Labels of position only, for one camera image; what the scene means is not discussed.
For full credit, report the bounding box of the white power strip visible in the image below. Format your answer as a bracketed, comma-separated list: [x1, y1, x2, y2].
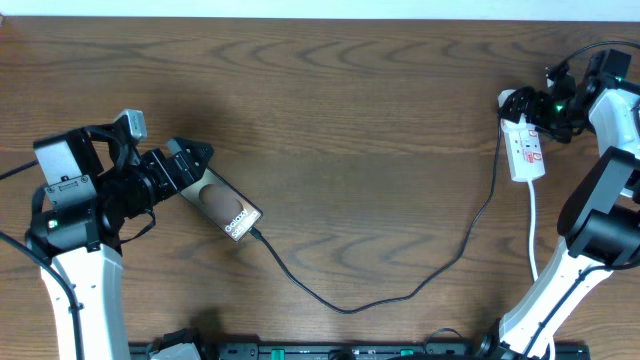
[500, 114, 545, 183]

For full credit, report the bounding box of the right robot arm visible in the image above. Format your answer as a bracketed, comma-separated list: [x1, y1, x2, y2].
[477, 41, 639, 359]

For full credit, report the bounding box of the white power strip cord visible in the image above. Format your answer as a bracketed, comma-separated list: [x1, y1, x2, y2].
[526, 179, 557, 360]

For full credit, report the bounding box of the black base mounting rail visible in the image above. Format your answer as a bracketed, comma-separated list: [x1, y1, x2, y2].
[128, 340, 591, 360]

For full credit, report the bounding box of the Galaxy S25 Ultra smartphone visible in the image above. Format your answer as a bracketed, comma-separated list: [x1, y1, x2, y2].
[181, 168, 263, 242]

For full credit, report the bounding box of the black USB charging cable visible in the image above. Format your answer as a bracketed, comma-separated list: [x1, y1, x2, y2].
[249, 97, 539, 316]

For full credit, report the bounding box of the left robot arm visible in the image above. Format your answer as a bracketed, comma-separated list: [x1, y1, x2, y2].
[25, 125, 214, 359]

